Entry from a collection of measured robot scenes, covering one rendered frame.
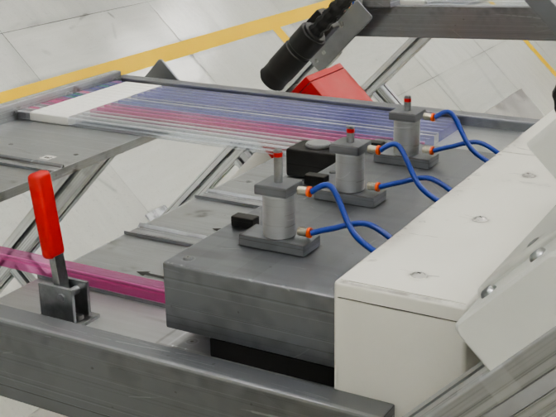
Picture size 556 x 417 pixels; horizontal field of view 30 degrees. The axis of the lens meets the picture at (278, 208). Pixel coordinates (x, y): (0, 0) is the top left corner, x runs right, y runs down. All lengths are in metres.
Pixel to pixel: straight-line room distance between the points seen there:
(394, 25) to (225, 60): 1.10
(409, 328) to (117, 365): 0.20
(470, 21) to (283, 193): 1.41
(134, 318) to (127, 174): 1.80
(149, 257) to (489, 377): 0.41
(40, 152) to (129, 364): 0.54
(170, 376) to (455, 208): 0.22
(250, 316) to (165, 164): 1.99
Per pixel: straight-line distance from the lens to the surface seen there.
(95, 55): 2.79
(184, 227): 0.92
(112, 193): 2.46
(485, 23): 2.04
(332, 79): 1.75
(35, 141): 1.23
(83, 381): 0.71
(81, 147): 1.18
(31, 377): 0.74
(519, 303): 0.49
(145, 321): 0.74
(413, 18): 2.09
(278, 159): 0.68
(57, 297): 0.74
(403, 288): 0.58
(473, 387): 0.51
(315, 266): 0.66
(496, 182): 0.77
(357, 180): 0.78
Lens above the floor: 1.57
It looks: 34 degrees down
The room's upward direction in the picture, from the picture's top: 46 degrees clockwise
